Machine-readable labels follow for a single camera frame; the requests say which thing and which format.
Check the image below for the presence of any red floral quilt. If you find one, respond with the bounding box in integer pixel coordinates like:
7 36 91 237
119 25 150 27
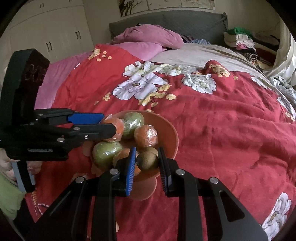
24 44 296 241

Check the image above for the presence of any green sleeve forearm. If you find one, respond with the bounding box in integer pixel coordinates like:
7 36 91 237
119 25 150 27
0 174 26 220

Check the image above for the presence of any brown kiwi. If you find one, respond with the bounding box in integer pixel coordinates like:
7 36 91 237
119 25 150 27
139 147 158 156
136 151 158 171

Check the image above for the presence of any grey padded headboard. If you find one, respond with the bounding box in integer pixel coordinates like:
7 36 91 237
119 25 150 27
109 10 228 45

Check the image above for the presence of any orange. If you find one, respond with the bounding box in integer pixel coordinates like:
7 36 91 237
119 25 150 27
112 148 141 176
99 114 125 143
134 125 158 148

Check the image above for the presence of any pink plastic bowl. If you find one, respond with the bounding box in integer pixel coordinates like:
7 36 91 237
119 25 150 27
82 109 180 202

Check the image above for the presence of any wall painting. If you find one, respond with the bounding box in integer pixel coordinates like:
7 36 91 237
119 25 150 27
117 0 215 17

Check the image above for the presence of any pink blanket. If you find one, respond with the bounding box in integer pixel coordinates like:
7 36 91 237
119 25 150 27
35 24 184 109

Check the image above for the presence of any white wardrobe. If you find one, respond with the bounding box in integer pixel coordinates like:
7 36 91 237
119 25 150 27
1 1 93 78

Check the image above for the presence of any pile of folded clothes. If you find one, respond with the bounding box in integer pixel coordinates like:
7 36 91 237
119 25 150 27
223 27 280 70

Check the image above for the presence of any green fruit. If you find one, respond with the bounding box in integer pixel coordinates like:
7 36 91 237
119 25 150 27
92 142 123 169
123 112 144 139

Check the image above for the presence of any cream curtain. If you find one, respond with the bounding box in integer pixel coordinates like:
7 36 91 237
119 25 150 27
264 19 295 86

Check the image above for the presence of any person's left hand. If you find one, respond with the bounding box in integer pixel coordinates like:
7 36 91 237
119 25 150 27
0 148 43 186

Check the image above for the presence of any beige bed sheet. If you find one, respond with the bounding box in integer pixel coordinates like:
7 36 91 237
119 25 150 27
151 43 268 81

